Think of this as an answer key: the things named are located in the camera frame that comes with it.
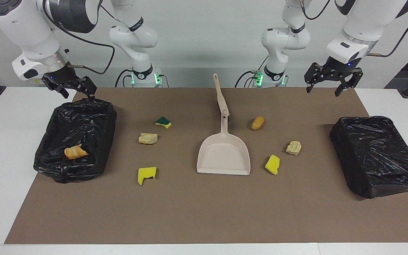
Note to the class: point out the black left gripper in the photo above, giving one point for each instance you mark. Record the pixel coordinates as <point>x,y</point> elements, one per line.
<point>338,71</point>

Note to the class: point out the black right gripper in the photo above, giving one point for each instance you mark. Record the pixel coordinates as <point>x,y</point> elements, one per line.
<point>64,77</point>

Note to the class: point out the pale bread chunk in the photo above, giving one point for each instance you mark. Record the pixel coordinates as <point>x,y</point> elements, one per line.
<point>293,148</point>

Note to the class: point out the tan toast piece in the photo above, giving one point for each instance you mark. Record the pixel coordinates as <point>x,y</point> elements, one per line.
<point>148,138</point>

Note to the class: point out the brown bread bun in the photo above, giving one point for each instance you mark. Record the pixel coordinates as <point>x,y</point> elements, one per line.
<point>257,123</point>

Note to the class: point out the green and yellow sponge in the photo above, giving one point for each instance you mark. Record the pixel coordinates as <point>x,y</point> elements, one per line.
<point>162,121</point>

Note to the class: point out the yellow sponge chunk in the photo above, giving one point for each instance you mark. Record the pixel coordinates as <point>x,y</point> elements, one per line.
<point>272,165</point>

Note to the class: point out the notched yellow sponge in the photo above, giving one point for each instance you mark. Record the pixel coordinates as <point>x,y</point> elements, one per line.
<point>143,175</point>

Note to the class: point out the beige hand brush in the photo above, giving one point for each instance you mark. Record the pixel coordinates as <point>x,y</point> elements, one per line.
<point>221,99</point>

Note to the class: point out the beige plastic dustpan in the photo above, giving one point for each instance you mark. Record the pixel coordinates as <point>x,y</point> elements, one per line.
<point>223,156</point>

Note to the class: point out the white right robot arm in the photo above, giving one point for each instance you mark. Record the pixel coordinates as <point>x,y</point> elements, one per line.
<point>23,32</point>

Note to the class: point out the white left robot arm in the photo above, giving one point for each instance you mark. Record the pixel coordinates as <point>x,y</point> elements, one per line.
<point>363,21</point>

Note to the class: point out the open bin with black bag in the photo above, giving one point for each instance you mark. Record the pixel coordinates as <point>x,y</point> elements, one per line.
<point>83,124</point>

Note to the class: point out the bin covered by black bag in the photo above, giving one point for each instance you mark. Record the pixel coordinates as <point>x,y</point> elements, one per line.
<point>377,152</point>

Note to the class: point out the orange croissant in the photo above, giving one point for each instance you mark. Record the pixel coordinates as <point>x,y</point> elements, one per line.
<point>74,152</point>

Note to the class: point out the brown table mat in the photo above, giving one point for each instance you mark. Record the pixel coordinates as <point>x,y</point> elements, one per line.
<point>204,209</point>

